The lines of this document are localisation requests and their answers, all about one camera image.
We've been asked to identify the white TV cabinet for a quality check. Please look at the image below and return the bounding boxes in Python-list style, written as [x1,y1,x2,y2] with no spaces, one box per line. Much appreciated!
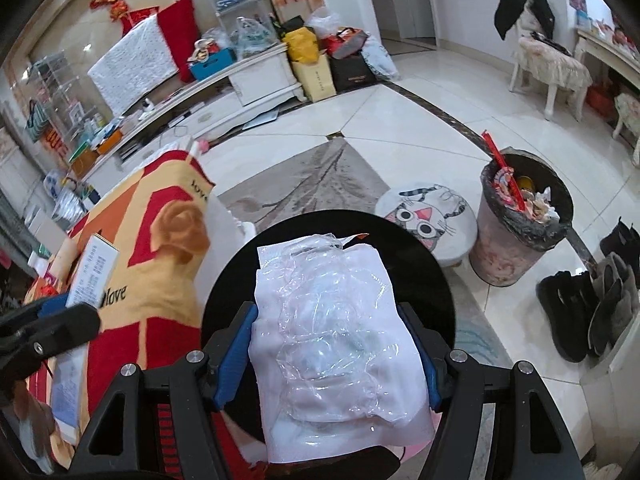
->
[84,44,307,195]

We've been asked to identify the blue storage basket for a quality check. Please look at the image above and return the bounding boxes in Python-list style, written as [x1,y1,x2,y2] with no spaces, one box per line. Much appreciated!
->
[190,48,235,80]

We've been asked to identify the white chair with jacket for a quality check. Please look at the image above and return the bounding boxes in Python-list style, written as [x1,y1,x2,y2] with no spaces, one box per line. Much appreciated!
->
[494,0,592,120]

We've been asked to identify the covered television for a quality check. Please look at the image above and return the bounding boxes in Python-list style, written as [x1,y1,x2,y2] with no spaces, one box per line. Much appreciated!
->
[88,14,179,116]

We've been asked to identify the black gift bag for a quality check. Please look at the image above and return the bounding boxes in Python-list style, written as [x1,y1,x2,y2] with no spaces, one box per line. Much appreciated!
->
[329,53,376,93]

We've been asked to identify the red cloth on television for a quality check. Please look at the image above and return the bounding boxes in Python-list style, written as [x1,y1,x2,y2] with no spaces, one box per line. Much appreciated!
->
[119,0,201,84]

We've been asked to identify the black round trash bin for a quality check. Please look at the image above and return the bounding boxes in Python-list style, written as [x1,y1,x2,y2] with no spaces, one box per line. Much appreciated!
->
[200,209,458,480]

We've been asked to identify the grey full trash can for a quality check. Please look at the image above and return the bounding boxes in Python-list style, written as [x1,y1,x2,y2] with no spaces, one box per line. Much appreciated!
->
[469,148,574,287]

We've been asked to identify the beige paper bag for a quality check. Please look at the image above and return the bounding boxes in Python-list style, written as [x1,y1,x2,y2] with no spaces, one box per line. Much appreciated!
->
[292,53,337,103]

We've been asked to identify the colourful love blanket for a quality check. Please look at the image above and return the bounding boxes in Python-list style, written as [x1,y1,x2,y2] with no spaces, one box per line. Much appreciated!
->
[16,150,264,479]

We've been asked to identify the yellow bag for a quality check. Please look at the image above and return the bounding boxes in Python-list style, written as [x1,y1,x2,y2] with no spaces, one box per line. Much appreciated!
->
[283,26,320,64]

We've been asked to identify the clear plastic wrapper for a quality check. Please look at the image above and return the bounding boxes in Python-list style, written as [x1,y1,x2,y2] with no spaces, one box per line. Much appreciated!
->
[248,234,435,464]

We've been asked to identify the cat face stool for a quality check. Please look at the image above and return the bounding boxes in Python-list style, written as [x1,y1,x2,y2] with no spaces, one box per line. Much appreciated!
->
[374,182,478,268]

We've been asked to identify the white blue toothpaste box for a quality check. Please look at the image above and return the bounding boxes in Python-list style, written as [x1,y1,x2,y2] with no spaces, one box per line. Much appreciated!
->
[51,234,118,445]

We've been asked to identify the black shoes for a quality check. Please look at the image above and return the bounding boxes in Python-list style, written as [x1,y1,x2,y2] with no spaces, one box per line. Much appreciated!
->
[536,271,599,363]

